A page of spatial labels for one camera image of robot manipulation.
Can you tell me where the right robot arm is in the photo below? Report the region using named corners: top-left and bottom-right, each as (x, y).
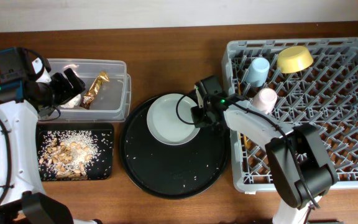
top-left (191, 76), bottom-right (338, 223)

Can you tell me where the grey plastic dishwasher rack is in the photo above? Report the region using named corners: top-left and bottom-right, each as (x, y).
top-left (221, 37), bottom-right (358, 189)

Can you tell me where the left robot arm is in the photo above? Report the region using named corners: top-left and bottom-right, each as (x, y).
top-left (0, 47), bottom-right (85, 223)

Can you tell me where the yellow bowl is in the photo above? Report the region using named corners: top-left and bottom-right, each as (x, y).
top-left (277, 45), bottom-right (314, 73)

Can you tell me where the clear plastic waste bin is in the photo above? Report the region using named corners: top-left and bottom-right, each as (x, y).
top-left (48, 58), bottom-right (131, 123)

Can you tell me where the wooden chopstick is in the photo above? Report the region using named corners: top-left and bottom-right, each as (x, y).
top-left (239, 133), bottom-right (252, 149)
top-left (237, 82), bottom-right (242, 95)

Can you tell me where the food scraps and rice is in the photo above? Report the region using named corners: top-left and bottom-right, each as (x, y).
top-left (37, 130), bottom-right (113, 180)

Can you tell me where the grey round plate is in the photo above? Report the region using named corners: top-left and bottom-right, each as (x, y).
top-left (147, 93), bottom-right (200, 146)

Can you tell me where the gold snack wrapper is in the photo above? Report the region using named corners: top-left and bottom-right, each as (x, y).
top-left (80, 71), bottom-right (110, 110)

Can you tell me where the black rectangular tray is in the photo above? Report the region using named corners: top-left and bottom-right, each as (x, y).
top-left (35, 123), bottom-right (115, 182)

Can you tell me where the white tissue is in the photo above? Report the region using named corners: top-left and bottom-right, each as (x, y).
top-left (60, 94), bottom-right (81, 109)

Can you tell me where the round black serving tray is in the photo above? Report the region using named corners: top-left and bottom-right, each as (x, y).
top-left (119, 96), bottom-right (230, 199)

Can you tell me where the pink plastic cup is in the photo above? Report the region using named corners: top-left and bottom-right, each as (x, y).
top-left (251, 88), bottom-right (278, 114)

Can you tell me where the light blue plastic cup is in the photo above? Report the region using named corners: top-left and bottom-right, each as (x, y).
top-left (245, 57), bottom-right (270, 87)

